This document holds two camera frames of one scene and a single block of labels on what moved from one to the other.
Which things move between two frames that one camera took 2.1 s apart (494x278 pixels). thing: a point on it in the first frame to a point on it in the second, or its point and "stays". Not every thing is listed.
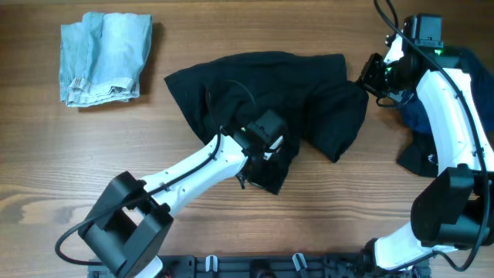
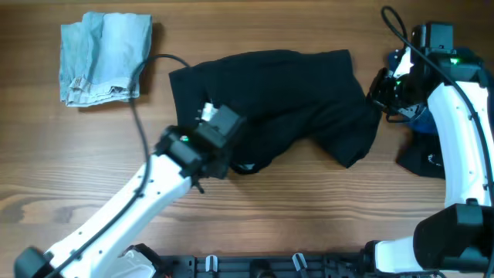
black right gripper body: x=380 y=78 to x=394 y=94
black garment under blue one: x=420 y=155 stays
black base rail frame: x=309 y=266 stays
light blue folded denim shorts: x=103 y=56 stays
